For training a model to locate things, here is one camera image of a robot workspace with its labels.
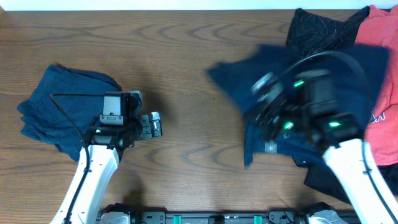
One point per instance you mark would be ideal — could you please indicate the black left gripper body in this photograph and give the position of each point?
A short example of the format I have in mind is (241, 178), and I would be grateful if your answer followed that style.
(142, 129)

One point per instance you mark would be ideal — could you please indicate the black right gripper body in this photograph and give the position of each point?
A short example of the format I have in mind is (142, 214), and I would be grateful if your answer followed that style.
(276, 122)

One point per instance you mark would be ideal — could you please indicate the dark navy shorts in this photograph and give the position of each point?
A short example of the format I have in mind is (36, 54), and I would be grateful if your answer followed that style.
(357, 73)

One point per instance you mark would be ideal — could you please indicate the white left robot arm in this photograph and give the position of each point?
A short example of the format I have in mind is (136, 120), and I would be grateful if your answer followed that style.
(109, 134)

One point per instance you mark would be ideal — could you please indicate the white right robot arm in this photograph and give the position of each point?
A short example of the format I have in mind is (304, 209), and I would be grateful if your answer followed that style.
(314, 111)

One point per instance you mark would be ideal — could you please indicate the folded blue shorts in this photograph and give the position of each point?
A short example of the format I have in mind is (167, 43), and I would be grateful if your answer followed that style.
(62, 97)

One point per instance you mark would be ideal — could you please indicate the black patterned garment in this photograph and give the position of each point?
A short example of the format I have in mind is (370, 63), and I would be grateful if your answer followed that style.
(310, 34)

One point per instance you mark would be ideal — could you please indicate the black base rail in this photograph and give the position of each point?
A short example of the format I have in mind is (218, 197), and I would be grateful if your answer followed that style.
(317, 213)

